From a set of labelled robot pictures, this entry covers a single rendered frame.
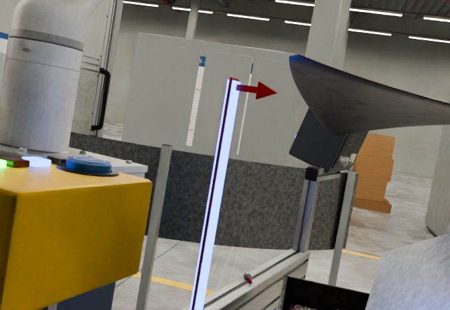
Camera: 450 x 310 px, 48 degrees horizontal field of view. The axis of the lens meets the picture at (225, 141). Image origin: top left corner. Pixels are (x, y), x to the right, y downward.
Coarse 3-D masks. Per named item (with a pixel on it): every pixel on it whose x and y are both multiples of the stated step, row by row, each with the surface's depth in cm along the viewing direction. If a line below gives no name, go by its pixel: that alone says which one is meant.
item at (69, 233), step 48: (0, 192) 33; (48, 192) 35; (96, 192) 39; (144, 192) 45; (0, 240) 33; (48, 240) 36; (96, 240) 40; (0, 288) 33; (48, 288) 36; (96, 288) 42
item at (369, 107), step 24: (312, 72) 56; (336, 72) 53; (312, 96) 64; (336, 96) 62; (360, 96) 59; (384, 96) 56; (408, 96) 52; (336, 120) 69; (360, 120) 67; (384, 120) 65; (408, 120) 63; (432, 120) 61
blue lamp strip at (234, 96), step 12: (228, 108) 66; (228, 120) 67; (228, 132) 67; (228, 144) 68; (216, 180) 67; (216, 192) 67; (216, 204) 68; (216, 216) 68; (204, 252) 67; (204, 264) 68; (204, 276) 68; (204, 288) 69
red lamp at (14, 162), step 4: (8, 160) 41; (12, 160) 41; (16, 160) 41; (20, 160) 41; (24, 160) 42; (28, 160) 42; (8, 164) 41; (12, 164) 41; (16, 164) 41; (20, 164) 41; (24, 164) 42; (28, 164) 42
